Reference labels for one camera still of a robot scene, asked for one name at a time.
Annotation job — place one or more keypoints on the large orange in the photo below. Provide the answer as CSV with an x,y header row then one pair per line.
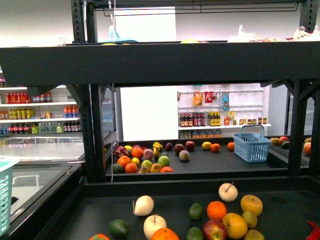
x,y
165,233

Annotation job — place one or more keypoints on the brown kiwi lower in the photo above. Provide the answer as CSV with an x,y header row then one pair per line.
x,y
254,234

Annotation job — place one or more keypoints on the small orange tangerine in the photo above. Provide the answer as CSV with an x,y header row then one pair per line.
x,y
216,210

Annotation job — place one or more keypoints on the yellow orange fruit centre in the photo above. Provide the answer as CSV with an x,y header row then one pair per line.
x,y
235,225

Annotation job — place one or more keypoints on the white pear upper left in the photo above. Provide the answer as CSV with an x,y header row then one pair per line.
x,y
143,206

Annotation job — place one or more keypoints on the dark green avocado left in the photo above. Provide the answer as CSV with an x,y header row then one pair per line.
x,y
119,228

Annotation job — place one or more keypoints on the red apple middle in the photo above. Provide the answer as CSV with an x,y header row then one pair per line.
x,y
214,230

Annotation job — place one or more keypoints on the small blue basket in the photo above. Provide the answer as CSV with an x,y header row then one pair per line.
x,y
250,146

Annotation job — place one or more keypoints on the far fruit pile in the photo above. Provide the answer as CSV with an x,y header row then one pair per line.
x,y
140,160

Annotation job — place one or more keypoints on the brown kiwi upper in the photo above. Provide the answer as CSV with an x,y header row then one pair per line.
x,y
250,218

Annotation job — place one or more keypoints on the yellow orange pear back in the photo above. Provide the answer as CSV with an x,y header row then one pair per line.
x,y
251,203

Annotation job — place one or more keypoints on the white pear with stem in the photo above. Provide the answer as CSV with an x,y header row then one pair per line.
x,y
228,192

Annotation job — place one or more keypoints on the green lime middle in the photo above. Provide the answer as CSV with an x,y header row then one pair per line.
x,y
194,233

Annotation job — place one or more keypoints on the red chili pepper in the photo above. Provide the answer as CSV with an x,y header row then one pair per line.
x,y
315,233

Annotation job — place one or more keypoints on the brown kiwi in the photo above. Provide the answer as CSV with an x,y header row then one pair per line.
x,y
250,218
254,234

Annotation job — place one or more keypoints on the light blue shopping basket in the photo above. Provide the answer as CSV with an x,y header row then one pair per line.
x,y
6,178

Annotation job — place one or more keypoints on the orange persimmon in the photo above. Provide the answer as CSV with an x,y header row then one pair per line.
x,y
99,236

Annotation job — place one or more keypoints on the white wall product shelf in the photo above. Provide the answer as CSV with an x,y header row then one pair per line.
x,y
203,110

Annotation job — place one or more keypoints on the green lime upper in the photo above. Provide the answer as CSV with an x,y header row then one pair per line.
x,y
195,212

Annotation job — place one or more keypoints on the black metal shelf rack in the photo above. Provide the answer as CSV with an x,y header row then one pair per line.
x,y
291,196

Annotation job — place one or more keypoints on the white pear lower left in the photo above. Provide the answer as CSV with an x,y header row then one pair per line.
x,y
153,223

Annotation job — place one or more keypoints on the drinks shelf left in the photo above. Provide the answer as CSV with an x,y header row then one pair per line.
x,y
55,111

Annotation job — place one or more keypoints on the green lime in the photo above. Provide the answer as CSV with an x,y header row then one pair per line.
x,y
194,233
195,212

